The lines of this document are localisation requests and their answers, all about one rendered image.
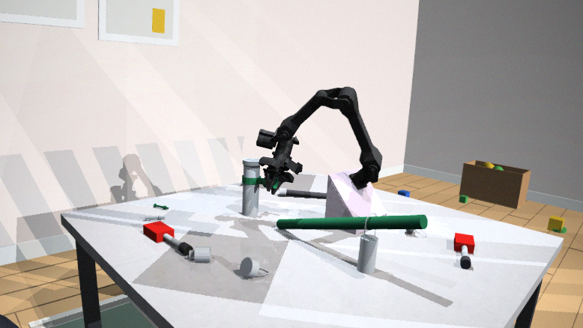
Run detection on green cup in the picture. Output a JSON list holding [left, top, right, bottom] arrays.
[[242, 175, 278, 189]]

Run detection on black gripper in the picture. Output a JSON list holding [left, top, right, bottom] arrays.
[[259, 149, 294, 195]]

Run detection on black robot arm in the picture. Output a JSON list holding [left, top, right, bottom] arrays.
[[256, 86, 382, 190]]

